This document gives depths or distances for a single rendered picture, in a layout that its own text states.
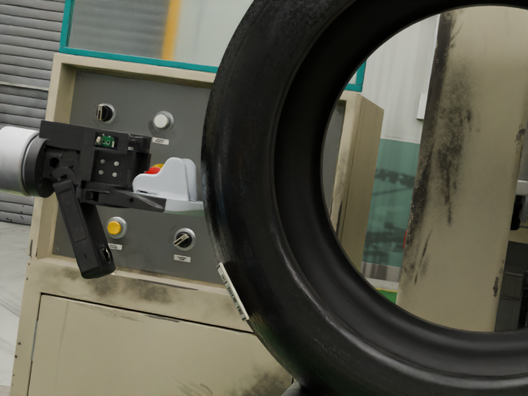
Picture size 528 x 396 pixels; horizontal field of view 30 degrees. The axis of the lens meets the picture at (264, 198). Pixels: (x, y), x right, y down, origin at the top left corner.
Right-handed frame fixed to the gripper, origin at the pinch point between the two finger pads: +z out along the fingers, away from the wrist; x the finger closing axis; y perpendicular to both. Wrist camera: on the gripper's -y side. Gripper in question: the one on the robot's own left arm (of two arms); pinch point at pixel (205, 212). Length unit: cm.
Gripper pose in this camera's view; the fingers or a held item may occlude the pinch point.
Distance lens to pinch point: 106.3
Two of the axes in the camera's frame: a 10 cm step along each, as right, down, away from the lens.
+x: 2.3, -0.1, 9.7
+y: 1.5, -9.9, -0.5
